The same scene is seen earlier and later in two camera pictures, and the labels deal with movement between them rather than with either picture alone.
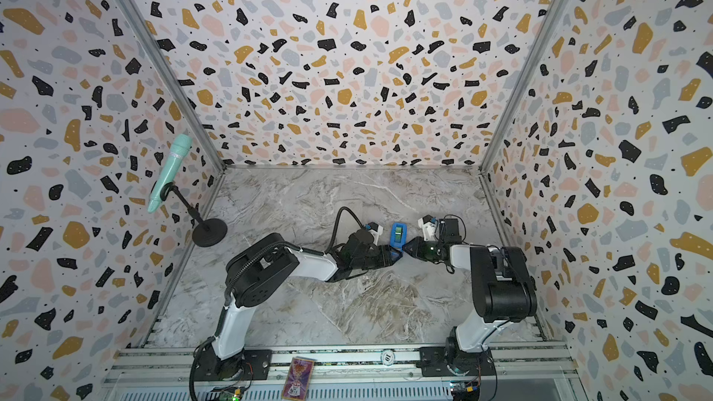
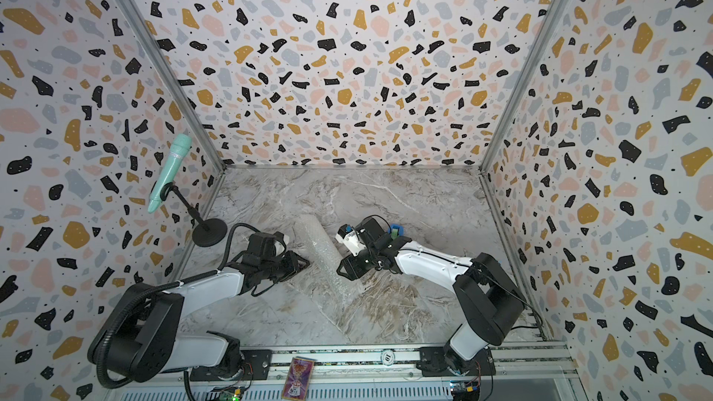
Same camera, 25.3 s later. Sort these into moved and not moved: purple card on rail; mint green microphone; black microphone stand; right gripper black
Moved: right gripper black
Not moved: purple card on rail; mint green microphone; black microphone stand
